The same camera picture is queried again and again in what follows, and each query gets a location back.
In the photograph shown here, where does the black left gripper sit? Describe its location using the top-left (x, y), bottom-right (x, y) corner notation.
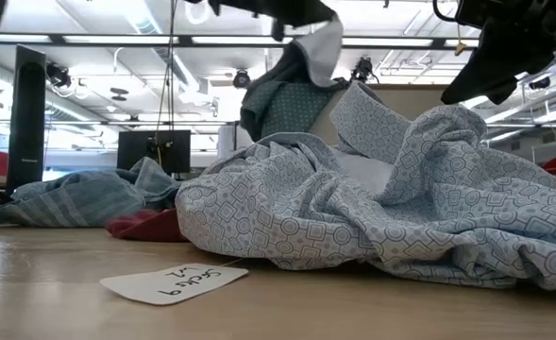
top-left (185, 0), bottom-right (340, 43)

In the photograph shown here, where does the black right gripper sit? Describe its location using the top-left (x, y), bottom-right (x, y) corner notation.
top-left (441, 0), bottom-right (556, 106)

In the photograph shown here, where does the teal dotted shirt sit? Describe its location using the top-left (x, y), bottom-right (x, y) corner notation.
top-left (239, 16), bottom-right (349, 143)

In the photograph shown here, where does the light blue patterned shirt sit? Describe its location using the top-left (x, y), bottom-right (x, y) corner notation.
top-left (174, 80), bottom-right (556, 294)

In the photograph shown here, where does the black monitor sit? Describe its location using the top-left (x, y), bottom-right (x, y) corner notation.
top-left (116, 129), bottom-right (193, 176)

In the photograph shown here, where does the dark red sock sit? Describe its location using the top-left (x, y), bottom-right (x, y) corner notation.
top-left (105, 207), bottom-right (189, 244)

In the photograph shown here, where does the blue striped cloth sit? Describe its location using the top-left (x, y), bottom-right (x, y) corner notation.
top-left (0, 156), bottom-right (184, 228)

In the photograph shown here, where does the black upright tower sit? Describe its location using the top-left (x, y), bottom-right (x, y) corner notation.
top-left (6, 44), bottom-right (47, 197)

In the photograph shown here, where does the handwritten white paper tag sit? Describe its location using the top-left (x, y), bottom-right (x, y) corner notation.
top-left (98, 263), bottom-right (249, 307)

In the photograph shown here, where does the black ceiling camera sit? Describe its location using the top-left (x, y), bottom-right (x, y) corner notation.
top-left (45, 62), bottom-right (74, 90)
top-left (351, 56), bottom-right (376, 84)
top-left (232, 69), bottom-right (253, 90)

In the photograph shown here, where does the hanging black cable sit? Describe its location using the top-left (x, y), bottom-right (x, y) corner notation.
top-left (156, 0), bottom-right (177, 166)

